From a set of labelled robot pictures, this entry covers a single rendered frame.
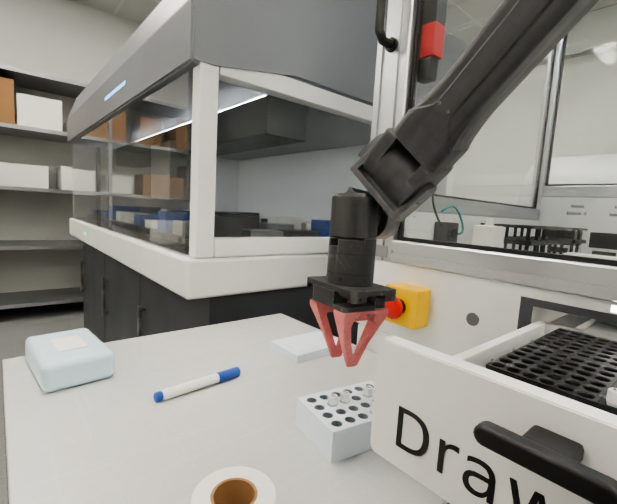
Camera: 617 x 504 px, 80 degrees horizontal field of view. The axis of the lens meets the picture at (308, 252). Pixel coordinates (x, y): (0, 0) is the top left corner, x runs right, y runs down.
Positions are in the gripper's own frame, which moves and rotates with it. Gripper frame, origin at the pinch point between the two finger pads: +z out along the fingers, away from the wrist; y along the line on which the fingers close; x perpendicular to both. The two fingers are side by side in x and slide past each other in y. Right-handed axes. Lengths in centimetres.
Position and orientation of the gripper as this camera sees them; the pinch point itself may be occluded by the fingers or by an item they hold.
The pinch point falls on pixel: (344, 355)
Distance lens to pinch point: 48.0
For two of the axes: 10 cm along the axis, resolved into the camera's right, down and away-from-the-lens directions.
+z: -0.6, 9.9, 0.9
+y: -5.0, -1.1, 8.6
